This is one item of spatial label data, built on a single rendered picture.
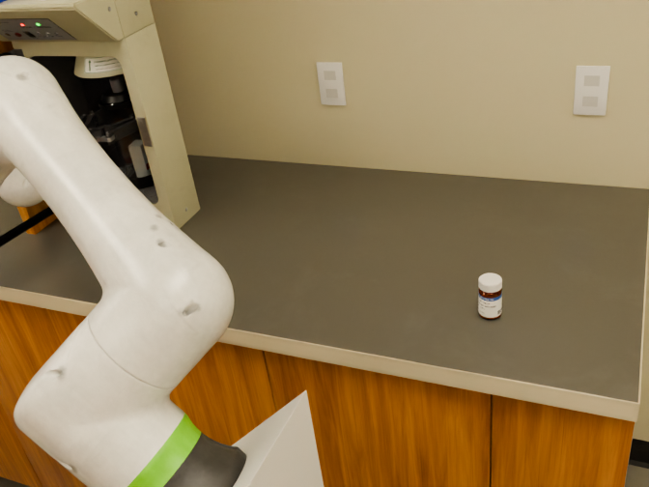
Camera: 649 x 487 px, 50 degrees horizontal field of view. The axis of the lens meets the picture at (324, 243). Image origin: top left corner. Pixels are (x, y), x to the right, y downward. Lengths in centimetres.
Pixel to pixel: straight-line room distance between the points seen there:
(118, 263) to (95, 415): 17
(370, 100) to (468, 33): 31
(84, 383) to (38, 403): 6
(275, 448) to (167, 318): 19
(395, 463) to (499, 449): 23
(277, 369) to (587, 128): 90
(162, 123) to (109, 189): 80
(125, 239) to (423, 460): 85
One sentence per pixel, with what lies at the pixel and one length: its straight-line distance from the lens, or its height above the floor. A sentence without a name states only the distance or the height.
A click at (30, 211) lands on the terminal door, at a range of 182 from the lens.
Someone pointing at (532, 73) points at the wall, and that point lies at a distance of 170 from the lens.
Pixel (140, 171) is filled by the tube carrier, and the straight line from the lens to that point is 178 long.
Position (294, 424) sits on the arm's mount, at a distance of 84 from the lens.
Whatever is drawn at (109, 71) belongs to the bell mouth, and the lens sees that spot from 166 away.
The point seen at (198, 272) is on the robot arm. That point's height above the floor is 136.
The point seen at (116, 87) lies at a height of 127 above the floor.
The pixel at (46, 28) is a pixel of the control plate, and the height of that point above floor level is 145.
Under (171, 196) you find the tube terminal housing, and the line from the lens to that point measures 170.
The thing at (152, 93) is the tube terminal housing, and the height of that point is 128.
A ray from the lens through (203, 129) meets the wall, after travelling 210.
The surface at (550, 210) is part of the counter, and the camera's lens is 165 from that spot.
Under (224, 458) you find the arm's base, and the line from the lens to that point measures 85.
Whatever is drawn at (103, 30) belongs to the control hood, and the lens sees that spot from 151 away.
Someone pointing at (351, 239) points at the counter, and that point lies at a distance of 157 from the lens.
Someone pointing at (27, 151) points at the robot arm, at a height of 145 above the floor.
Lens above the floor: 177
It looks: 32 degrees down
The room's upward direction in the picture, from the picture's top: 8 degrees counter-clockwise
